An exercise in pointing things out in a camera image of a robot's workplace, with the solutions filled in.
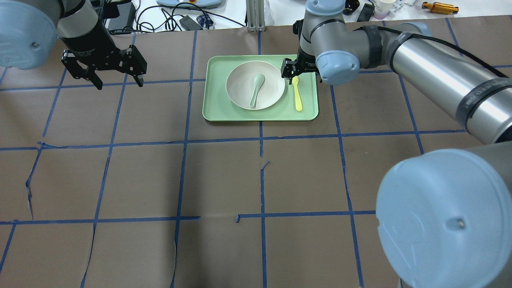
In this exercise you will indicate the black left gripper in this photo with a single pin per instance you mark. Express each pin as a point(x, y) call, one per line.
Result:
point(91, 43)

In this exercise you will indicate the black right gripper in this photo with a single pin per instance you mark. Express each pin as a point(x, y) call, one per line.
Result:
point(305, 63)

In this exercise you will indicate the yellow plastic fork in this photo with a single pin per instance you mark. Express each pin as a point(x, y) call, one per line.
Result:
point(296, 91)

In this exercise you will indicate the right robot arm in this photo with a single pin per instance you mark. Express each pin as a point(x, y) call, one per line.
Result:
point(445, 216)

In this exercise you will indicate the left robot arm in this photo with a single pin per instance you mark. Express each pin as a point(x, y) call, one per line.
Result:
point(30, 28)

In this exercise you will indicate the pale green plastic spoon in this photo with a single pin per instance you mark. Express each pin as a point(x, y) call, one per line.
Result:
point(258, 82)

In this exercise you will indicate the black power brick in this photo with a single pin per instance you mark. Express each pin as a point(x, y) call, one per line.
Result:
point(119, 14)

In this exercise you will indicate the black round container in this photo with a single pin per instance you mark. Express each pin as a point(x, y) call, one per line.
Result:
point(350, 6)

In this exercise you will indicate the black smartphone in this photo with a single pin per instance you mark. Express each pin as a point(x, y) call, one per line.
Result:
point(366, 13)

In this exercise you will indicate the black power adapter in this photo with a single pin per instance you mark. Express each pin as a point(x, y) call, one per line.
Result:
point(189, 24)

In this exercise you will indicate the white paper cup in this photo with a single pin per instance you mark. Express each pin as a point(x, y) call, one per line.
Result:
point(382, 8)

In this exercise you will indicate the gold brass fitting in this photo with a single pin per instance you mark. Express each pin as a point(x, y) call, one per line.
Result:
point(440, 8)

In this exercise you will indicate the aluminium frame post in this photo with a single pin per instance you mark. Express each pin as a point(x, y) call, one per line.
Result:
point(255, 16)

